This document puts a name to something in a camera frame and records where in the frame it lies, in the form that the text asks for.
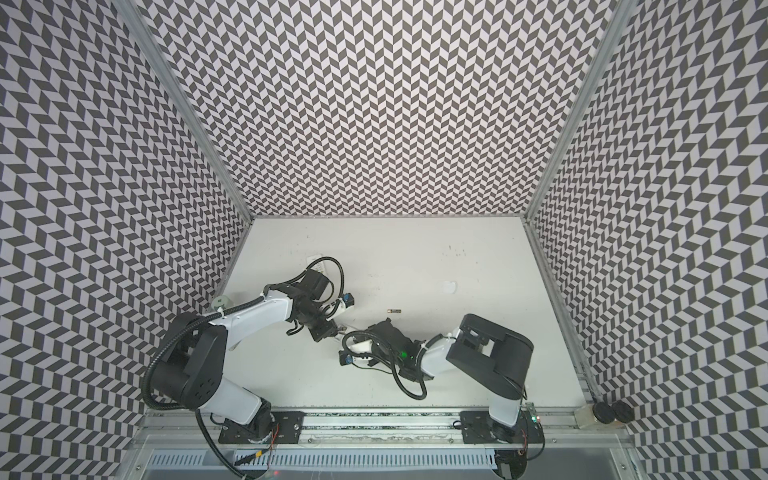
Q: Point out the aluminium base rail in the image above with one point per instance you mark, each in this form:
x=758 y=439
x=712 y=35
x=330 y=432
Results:
x=364 y=428

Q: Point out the aluminium corner post right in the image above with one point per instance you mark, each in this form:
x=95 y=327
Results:
x=605 y=51

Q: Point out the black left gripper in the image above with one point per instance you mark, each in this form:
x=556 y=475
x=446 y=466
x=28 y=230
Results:
x=327 y=331

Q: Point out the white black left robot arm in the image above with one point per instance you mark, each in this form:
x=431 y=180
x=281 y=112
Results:
x=187 y=369

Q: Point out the white remote green buttons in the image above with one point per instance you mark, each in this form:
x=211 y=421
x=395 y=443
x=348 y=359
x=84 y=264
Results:
x=315 y=262

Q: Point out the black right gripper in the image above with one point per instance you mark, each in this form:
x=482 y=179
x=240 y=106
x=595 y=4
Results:
x=377 y=335

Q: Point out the clear glass jar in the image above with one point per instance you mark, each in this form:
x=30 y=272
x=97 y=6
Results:
x=222 y=302

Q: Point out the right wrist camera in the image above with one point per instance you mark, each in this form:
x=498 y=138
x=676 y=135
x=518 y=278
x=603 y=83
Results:
x=360 y=351

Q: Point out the aluminium corner post left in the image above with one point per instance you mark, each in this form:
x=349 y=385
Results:
x=130 y=14

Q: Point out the white battery cover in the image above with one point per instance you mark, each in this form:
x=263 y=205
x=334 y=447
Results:
x=450 y=287

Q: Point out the aluminium corner post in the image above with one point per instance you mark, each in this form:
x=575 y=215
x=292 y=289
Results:
x=130 y=14
x=605 y=51

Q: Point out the black round knob pair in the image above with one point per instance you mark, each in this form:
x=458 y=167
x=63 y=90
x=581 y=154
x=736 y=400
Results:
x=617 y=412

